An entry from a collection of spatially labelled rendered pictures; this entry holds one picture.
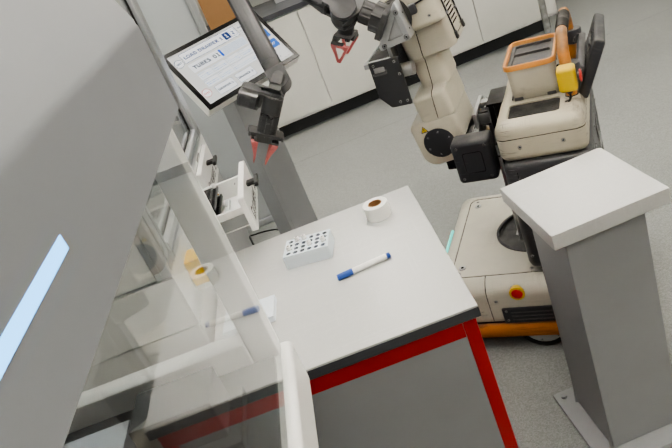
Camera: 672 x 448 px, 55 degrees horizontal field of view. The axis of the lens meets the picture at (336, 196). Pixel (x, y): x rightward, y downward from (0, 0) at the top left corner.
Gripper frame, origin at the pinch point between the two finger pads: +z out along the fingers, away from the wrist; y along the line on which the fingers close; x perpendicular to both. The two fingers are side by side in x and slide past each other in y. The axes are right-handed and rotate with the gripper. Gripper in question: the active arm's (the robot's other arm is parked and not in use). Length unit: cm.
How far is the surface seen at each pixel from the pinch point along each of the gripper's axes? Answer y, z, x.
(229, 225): 5.9, 14.8, 16.0
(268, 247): -5.8, 18.5, 18.3
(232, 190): 5.6, 14.6, -8.2
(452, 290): -39, -4, 68
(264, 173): -12, 40, -93
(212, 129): 13, 46, -161
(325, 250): -17.6, 7.3, 36.5
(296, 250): -11.0, 10.4, 33.0
